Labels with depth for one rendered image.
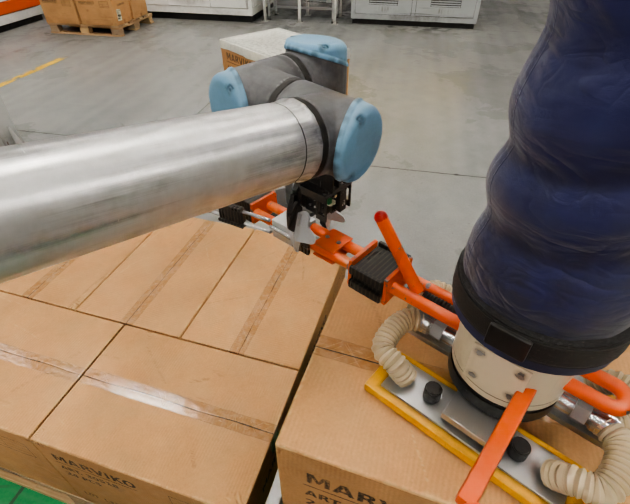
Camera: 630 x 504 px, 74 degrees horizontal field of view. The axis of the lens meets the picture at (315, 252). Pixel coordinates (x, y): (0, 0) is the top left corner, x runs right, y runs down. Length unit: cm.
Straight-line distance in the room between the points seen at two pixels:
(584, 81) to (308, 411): 59
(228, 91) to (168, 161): 23
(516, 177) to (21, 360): 142
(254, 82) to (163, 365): 99
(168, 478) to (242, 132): 95
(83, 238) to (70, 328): 126
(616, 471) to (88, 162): 69
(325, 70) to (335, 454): 57
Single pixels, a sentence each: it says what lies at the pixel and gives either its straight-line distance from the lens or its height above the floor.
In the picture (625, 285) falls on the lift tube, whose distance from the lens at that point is 52.
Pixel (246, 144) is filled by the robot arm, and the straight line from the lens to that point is 38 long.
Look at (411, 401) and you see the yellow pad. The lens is 74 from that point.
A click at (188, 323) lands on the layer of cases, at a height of 54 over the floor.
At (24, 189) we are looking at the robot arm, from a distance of 31.
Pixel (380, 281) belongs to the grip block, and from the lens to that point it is 72.
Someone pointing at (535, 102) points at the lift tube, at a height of 146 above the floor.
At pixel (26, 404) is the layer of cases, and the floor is 54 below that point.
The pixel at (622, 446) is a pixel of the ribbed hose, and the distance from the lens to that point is 74.
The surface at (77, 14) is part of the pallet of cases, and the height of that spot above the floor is 28.
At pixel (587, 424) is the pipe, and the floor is 103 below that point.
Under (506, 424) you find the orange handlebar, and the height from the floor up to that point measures 110.
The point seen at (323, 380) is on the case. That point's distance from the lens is 78.
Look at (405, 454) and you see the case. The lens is 73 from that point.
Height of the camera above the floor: 160
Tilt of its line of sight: 40 degrees down
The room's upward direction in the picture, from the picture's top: straight up
